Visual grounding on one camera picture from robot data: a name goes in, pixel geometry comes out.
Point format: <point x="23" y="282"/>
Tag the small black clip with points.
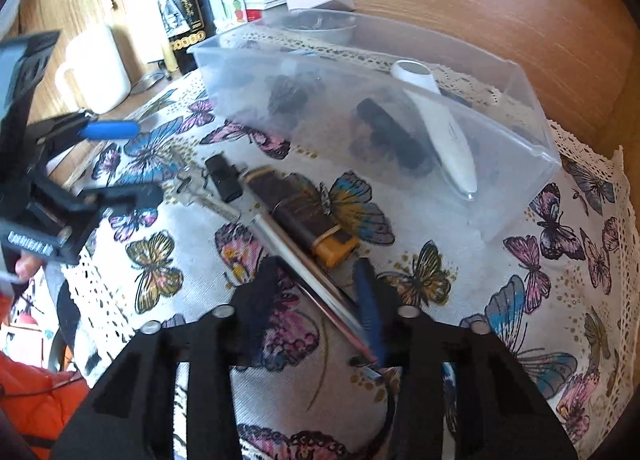
<point x="222" y="178"/>

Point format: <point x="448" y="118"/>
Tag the brown orange folding knife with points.
<point x="300" y="212"/>

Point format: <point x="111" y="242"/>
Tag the round metal lid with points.
<point x="147" y="83"/>

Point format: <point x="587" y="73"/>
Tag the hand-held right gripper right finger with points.
<point x="369" y="310"/>

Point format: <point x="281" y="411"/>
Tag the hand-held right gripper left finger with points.
<point x="264" y="285"/>

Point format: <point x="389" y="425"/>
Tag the clear glass bowl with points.
<point x="320" y="28"/>

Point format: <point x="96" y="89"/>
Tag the white mug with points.
<point x="100" y="70"/>

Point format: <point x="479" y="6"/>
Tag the silver pen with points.
<point x="300" y="265"/>

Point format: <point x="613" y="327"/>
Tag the clear plastic container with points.
<point x="300" y="140"/>

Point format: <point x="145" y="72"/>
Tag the orange cloth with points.
<point x="30" y="400"/>

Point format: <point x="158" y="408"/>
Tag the white handheld device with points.
<point x="450" y="140"/>

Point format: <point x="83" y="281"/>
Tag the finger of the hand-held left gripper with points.
<point x="112" y="129"/>
<point x="131" y="196"/>

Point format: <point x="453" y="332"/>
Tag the black blocky object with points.
<point x="395" y="135"/>

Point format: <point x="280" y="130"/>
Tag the butterfly print tablecloth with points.
<point x="450" y="260"/>

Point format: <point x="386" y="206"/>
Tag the red green card box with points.
<point x="239" y="9"/>

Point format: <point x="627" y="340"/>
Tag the silver keys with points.
<point x="220" y="207"/>

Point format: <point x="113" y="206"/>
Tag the black crumpled object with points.
<point x="290" y="95"/>

